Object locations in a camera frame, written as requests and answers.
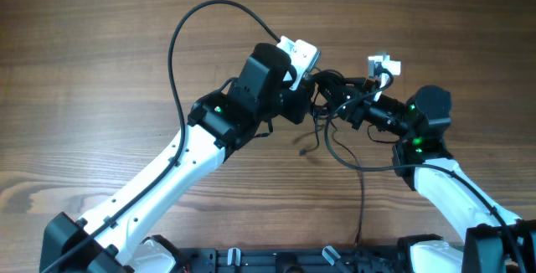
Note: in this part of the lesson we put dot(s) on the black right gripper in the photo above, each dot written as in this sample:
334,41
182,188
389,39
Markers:
358,110

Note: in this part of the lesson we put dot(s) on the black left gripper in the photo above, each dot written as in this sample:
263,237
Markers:
300,97

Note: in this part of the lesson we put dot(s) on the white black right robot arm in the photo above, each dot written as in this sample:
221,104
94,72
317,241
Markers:
492,235

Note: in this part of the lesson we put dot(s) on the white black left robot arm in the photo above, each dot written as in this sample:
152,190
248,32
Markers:
112,237

